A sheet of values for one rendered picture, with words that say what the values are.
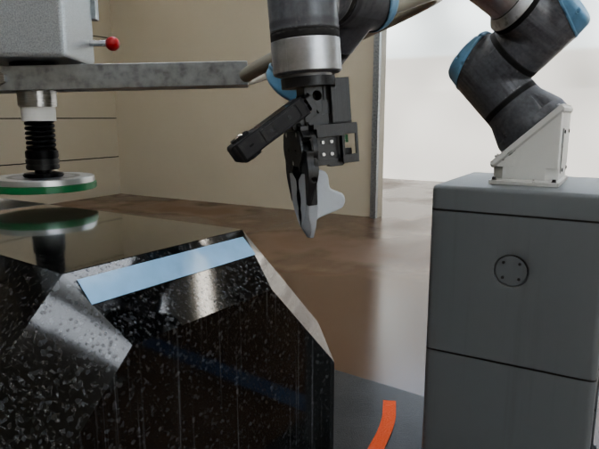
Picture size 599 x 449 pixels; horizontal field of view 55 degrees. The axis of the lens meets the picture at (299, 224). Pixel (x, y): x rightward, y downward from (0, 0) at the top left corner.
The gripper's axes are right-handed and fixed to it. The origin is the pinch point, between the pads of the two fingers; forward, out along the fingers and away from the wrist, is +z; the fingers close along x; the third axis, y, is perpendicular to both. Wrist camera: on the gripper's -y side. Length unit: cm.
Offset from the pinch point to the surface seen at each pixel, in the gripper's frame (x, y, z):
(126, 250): 11.2, -23.1, 1.6
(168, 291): 5.1, -18.5, 6.9
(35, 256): 12.0, -34.9, 0.7
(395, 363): 130, 81, 87
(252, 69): 41.3, 6.2, -25.6
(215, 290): 8.2, -11.6, 8.8
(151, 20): 669, 59, -152
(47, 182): 56, -35, -7
